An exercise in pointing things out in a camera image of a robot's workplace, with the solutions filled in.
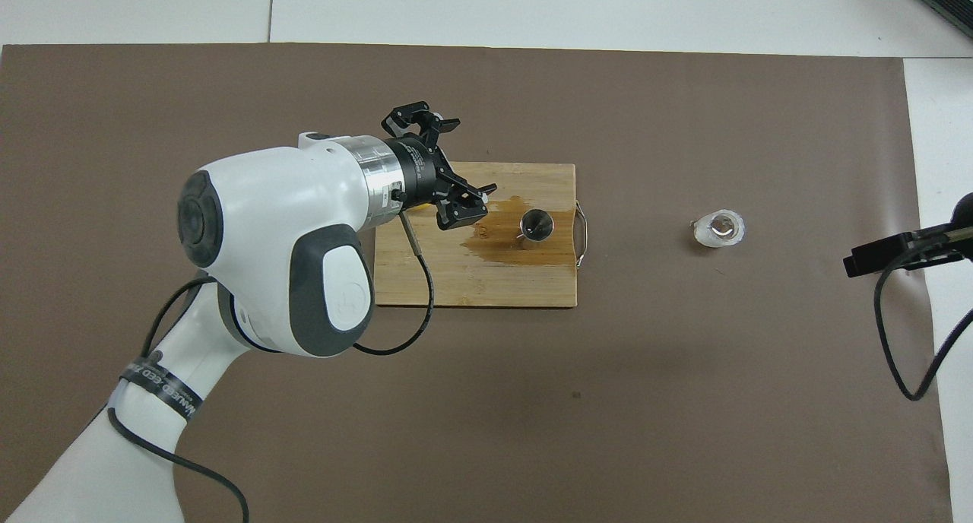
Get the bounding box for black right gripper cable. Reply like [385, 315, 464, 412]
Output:
[873, 246, 973, 402]

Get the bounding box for small clear glass cup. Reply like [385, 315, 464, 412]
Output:
[692, 209, 746, 249]

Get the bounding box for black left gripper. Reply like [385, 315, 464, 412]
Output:
[382, 101, 499, 232]

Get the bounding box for brown table mat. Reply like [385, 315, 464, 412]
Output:
[0, 43, 956, 523]

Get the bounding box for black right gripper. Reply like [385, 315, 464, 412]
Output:
[842, 192, 973, 278]

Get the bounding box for steel double jigger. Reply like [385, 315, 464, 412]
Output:
[518, 208, 556, 249]

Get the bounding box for wooden cutting board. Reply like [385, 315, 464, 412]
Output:
[372, 160, 590, 309]

